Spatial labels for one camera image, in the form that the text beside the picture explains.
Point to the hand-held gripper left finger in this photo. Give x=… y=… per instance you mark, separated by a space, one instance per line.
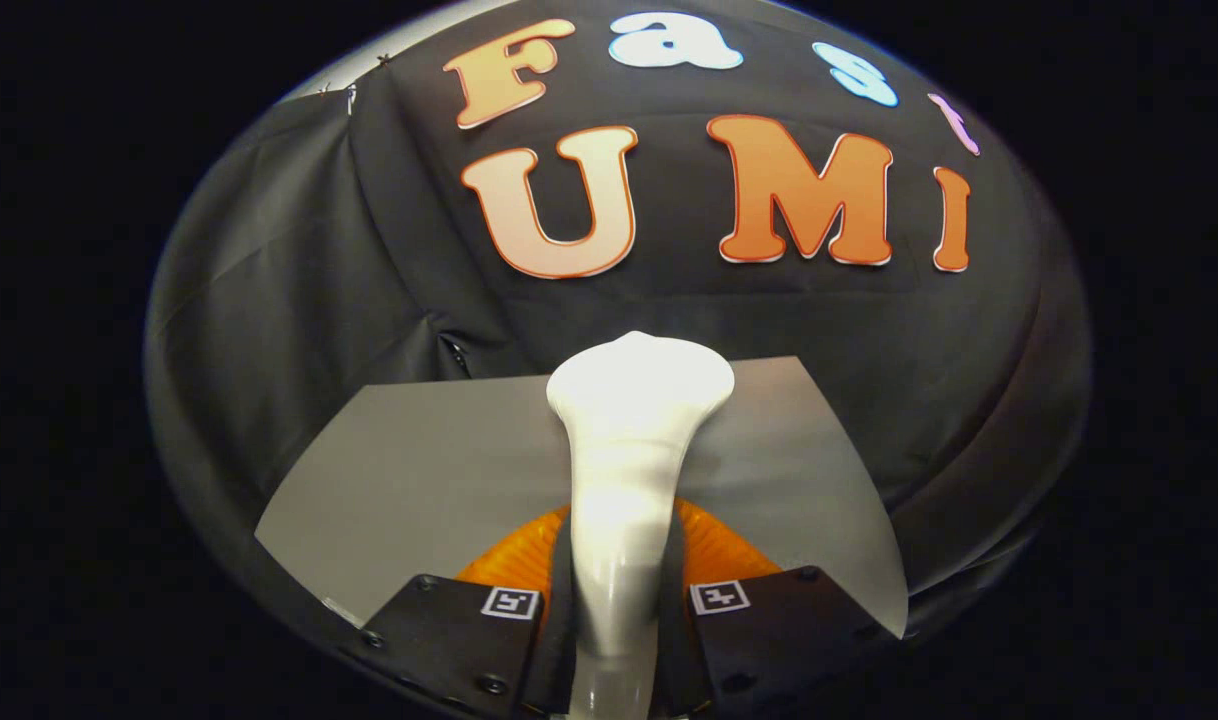
x=551 y=640

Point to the white garment steamer head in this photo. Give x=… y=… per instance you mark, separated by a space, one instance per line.
x=624 y=430

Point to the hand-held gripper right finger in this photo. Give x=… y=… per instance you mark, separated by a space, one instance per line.
x=675 y=650

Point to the row of black backdrop clips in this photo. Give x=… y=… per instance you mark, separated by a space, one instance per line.
x=351 y=92

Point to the grey-topped drawer cabinet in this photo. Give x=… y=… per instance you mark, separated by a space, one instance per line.
x=419 y=470

